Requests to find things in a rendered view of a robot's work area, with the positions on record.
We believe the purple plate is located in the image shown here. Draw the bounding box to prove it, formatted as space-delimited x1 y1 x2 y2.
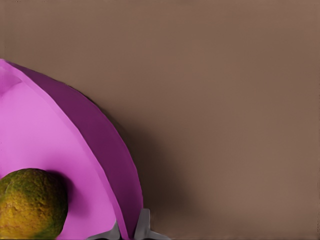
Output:
0 58 144 240

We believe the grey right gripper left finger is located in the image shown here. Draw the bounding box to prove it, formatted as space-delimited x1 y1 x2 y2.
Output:
86 220 123 240

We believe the green-yellow orange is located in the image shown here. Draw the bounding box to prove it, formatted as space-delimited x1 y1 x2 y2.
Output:
0 168 69 239

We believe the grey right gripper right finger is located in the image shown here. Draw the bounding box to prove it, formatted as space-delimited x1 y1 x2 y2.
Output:
133 208 173 240

